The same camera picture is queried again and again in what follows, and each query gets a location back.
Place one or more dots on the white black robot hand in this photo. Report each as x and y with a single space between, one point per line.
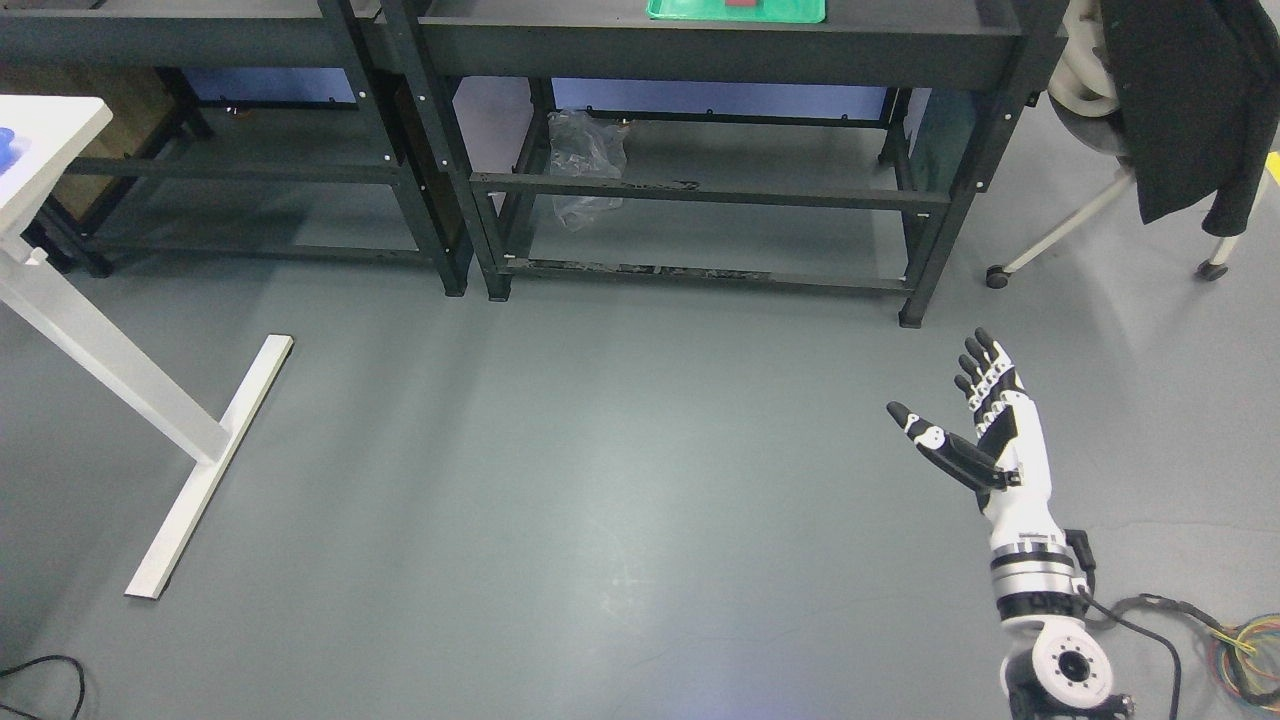
1007 466

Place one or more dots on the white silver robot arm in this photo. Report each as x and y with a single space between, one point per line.
1055 669

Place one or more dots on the black metal right shelf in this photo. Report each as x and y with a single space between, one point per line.
958 75

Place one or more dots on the black metal shelf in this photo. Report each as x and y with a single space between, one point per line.
250 129
958 75

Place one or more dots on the green plastic tray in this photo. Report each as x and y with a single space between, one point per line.
776 11

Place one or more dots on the black metal left shelf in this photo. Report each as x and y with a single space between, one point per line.
250 129

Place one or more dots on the blue plastic tray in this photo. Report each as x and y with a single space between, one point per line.
12 148

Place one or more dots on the black jacket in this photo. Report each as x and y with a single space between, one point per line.
1197 86

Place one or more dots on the clear plastic bag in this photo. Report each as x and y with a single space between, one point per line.
585 146

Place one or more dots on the white table with leg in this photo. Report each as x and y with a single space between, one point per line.
57 129

